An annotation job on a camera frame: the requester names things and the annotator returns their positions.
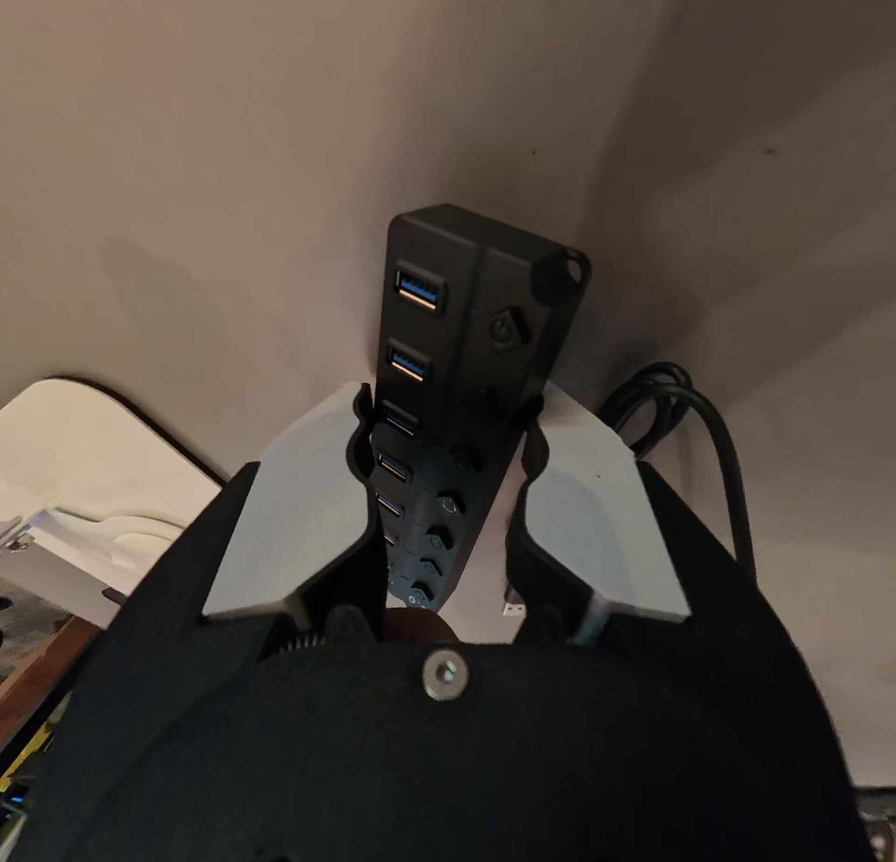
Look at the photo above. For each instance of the black seven-port USB hub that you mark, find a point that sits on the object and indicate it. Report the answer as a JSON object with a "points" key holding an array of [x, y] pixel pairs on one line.
{"points": [[700, 428]]}

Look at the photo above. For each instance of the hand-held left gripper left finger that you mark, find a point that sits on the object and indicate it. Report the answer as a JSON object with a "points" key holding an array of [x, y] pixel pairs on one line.
{"points": [[287, 526]]}

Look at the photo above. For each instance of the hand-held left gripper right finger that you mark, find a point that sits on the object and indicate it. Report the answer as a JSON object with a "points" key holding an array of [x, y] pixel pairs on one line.
{"points": [[609, 526]]}

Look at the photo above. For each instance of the white document stand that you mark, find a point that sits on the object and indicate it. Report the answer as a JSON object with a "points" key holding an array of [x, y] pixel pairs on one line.
{"points": [[70, 456]]}

